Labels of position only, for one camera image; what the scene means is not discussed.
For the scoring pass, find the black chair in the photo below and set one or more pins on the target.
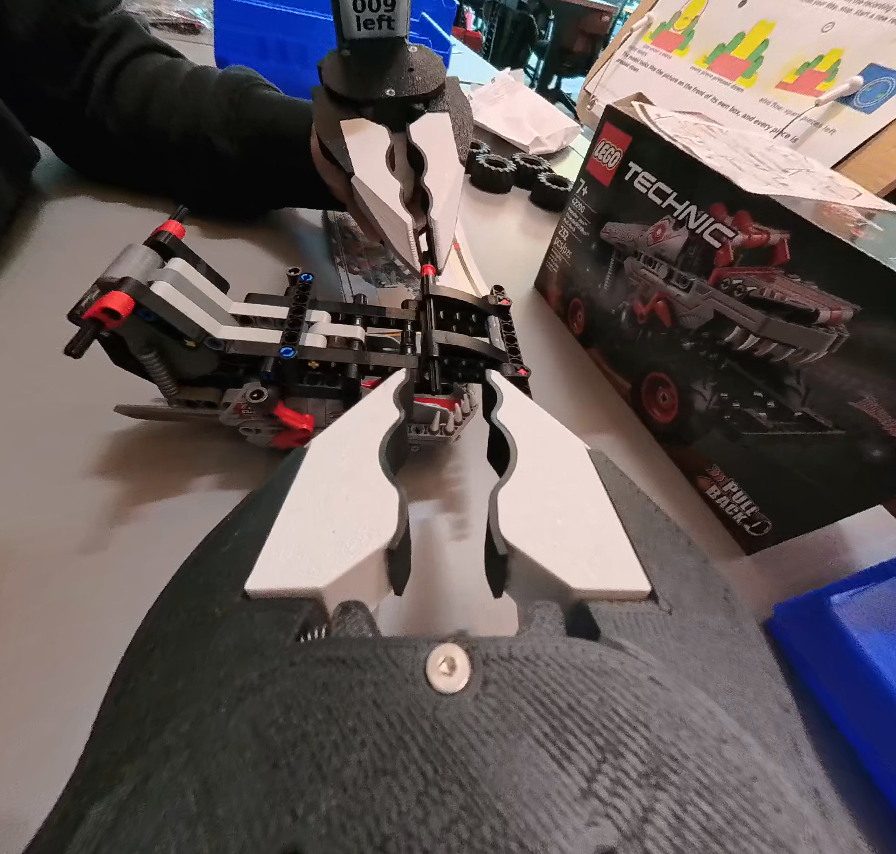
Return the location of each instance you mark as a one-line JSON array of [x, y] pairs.
[[511, 32]]

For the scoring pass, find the person's black hoodie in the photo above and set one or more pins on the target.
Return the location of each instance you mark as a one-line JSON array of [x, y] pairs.
[[14, 168]]

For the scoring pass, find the instruction booklet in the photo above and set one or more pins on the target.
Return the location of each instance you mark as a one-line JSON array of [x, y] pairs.
[[364, 259]]

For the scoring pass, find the black toy tire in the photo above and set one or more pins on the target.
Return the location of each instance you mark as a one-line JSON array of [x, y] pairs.
[[553, 193], [532, 165], [479, 147], [493, 172]]

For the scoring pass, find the person's left forearm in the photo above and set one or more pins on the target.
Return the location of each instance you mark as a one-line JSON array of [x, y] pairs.
[[175, 112]]

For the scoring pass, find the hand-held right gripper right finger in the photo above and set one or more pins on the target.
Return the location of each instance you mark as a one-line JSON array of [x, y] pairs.
[[560, 518]]

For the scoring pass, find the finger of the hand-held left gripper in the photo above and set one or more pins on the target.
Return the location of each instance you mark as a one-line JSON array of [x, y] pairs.
[[441, 168], [378, 182]]

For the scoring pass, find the clear plastic bag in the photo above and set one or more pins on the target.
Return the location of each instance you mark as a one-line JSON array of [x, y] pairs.
[[175, 11]]

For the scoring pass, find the cardboard instruction board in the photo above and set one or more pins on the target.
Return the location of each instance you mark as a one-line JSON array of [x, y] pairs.
[[756, 14]]

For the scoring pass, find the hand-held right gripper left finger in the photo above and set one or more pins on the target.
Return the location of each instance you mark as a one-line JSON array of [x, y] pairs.
[[329, 518]]

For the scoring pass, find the brick-built toy truck chassis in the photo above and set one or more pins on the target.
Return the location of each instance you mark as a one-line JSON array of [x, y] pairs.
[[315, 322]]

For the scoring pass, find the white paper sheet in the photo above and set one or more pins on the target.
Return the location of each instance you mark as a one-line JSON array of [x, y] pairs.
[[770, 161]]

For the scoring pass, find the toy truck cardboard box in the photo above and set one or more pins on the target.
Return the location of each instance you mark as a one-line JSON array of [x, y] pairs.
[[700, 308]]

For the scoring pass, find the person's left hand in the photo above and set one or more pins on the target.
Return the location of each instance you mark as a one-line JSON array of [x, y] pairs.
[[334, 186]]

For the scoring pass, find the white paper bag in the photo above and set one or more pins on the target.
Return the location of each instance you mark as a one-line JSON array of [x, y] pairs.
[[518, 116]]

